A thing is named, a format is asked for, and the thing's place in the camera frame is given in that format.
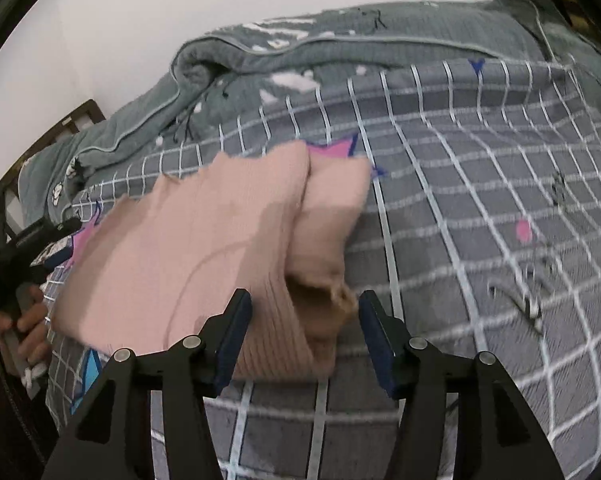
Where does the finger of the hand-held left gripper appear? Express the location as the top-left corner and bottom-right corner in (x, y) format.
(18, 216), (82, 249)

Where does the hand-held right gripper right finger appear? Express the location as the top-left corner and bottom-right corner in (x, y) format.
(359, 290), (566, 480)

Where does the grey checked star blanket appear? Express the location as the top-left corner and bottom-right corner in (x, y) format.
(43, 57), (601, 480)

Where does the grey-green printed quilt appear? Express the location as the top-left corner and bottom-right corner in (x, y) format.
(18, 0), (601, 226)

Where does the pink knit sweater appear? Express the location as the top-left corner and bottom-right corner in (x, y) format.
(50, 141), (373, 383)

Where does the dark wooden headboard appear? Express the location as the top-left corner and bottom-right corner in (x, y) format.
(0, 99), (107, 261)

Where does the person's left hand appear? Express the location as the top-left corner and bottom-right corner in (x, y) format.
(0, 284), (52, 376)

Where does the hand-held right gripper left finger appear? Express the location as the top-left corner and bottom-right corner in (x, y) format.
(40, 288), (254, 480)

